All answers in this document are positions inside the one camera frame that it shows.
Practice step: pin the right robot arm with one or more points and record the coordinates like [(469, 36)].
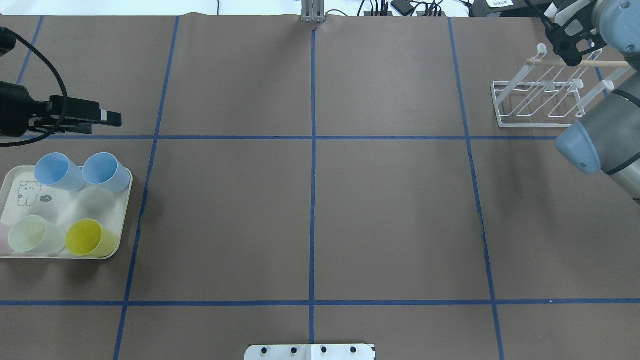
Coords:
[(607, 138)]

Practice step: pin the aluminium frame post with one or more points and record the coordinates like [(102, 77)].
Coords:
[(313, 11)]

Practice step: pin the yellow plastic cup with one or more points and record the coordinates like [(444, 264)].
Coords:
[(89, 238)]

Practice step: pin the pink plastic cup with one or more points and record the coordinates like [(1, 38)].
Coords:
[(5, 247)]

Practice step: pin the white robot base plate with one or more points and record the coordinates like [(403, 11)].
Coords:
[(338, 351)]

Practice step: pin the light blue plastic cup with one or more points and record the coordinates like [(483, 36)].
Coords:
[(57, 171)]

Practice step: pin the pale green plastic cup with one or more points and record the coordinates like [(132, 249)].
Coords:
[(34, 234)]

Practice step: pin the white wire cup rack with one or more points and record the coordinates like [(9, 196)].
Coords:
[(546, 93)]

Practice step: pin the cream rabbit serving tray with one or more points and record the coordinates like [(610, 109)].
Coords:
[(22, 196)]

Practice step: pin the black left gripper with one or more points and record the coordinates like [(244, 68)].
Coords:
[(17, 114)]

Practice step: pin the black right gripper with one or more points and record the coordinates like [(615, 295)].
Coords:
[(568, 48)]

